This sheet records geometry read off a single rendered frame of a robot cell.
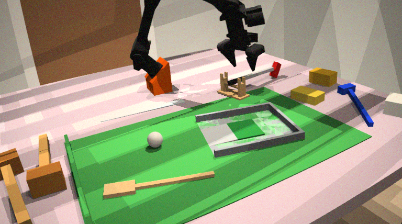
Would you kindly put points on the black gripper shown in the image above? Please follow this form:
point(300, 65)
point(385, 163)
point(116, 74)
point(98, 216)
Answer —
point(238, 41)

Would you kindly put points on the green mat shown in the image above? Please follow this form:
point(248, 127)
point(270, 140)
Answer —
point(123, 154)

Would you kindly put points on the yellow rectangular block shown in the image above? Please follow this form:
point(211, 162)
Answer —
point(323, 77)
point(308, 95)

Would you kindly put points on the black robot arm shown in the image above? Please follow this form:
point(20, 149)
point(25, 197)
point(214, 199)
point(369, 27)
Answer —
point(233, 11)

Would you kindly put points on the white golf ball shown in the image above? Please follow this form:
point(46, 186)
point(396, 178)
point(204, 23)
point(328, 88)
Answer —
point(154, 139)

